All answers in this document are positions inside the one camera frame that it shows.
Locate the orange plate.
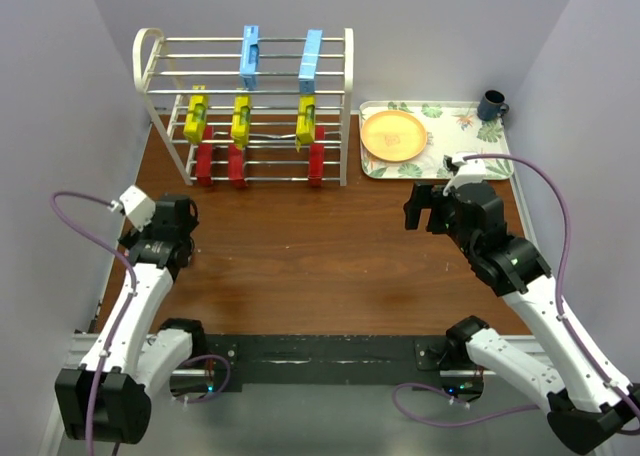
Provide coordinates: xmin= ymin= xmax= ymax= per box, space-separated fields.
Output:
xmin=360 ymin=110 xmax=428 ymax=163

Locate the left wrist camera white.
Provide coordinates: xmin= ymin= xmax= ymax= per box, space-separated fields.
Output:
xmin=118 ymin=185 xmax=156 ymax=231

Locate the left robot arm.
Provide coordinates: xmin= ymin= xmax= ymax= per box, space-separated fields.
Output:
xmin=54 ymin=186 xmax=207 ymax=446

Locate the yellow toothpaste box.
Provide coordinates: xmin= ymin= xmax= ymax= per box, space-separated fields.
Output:
xmin=295 ymin=94 xmax=316 ymax=151
xmin=230 ymin=94 xmax=251 ymax=150
xmin=183 ymin=85 xmax=209 ymax=145

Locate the red toothpaste box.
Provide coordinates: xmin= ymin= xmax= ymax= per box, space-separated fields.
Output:
xmin=308 ymin=126 xmax=325 ymax=188
xmin=227 ymin=144 xmax=248 ymax=189
xmin=195 ymin=126 xmax=214 ymax=187

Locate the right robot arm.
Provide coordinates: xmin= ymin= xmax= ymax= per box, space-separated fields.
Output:
xmin=404 ymin=182 xmax=639 ymax=455

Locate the white metal shelf rack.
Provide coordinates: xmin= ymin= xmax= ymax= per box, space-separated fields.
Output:
xmin=132 ymin=28 xmax=355 ymax=186

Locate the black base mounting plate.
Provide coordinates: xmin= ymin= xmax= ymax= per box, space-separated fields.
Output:
xmin=207 ymin=334 xmax=485 ymax=399

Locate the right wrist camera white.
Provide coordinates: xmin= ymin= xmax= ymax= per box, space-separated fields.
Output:
xmin=443 ymin=152 xmax=486 ymax=196

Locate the dark blue mug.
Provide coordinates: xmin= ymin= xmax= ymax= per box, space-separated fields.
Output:
xmin=476 ymin=90 xmax=510 ymax=122

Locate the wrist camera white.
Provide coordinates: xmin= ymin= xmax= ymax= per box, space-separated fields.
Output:
xmin=443 ymin=152 xmax=486 ymax=196
xmin=118 ymin=185 xmax=156 ymax=231

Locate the blue toothpaste box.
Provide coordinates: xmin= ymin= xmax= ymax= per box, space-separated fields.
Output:
xmin=298 ymin=29 xmax=323 ymax=95
xmin=239 ymin=25 xmax=260 ymax=91

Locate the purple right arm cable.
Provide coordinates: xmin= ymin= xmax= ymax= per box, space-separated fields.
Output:
xmin=392 ymin=153 xmax=640 ymax=435

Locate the aluminium rail frame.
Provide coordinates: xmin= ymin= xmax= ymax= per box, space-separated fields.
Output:
xmin=37 ymin=329 xmax=614 ymax=456

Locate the floral serving tray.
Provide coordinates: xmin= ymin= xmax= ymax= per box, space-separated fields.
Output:
xmin=359 ymin=100 xmax=509 ymax=180

